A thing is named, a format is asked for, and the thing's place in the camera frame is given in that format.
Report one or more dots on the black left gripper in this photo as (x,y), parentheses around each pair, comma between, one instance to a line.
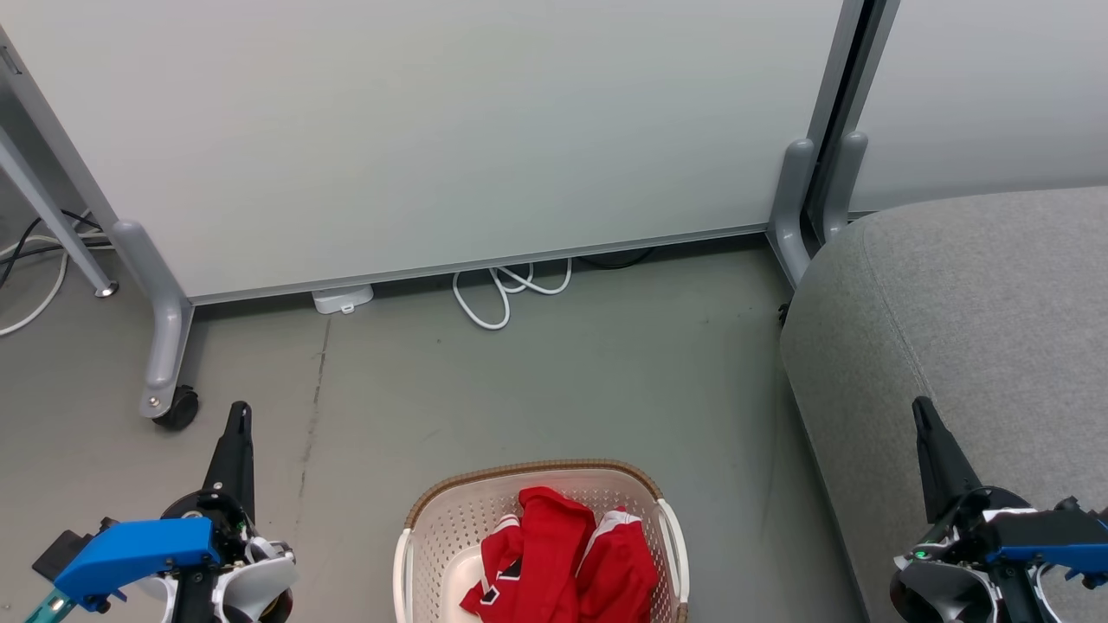
(235,529)

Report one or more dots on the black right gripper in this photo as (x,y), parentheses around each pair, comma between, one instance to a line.
(965,523)

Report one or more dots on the red and white garment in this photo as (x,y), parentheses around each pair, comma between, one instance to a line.
(563,562)

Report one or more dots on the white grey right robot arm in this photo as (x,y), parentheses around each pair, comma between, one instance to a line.
(943,593)

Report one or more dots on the grey fabric sofa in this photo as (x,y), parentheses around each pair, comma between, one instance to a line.
(969,311)

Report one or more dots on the long grey partition foot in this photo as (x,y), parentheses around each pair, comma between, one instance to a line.
(164,337)

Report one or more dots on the white power adapter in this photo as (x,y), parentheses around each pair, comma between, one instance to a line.
(343,298)

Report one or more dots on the white perforated laundry basket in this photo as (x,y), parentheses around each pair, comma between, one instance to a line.
(450,528)

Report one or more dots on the short grey partition foot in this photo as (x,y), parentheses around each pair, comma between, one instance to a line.
(844,182)
(792,208)

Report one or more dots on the grey metal table leg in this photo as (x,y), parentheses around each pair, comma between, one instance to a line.
(52,221)

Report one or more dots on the narrow white partition panel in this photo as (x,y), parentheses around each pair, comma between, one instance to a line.
(987,95)

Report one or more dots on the large white partition panel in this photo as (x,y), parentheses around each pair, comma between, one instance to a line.
(433,130)

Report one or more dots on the blue right camera mount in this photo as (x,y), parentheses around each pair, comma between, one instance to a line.
(1047,532)

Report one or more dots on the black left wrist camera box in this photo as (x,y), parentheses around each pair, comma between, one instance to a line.
(62,554)

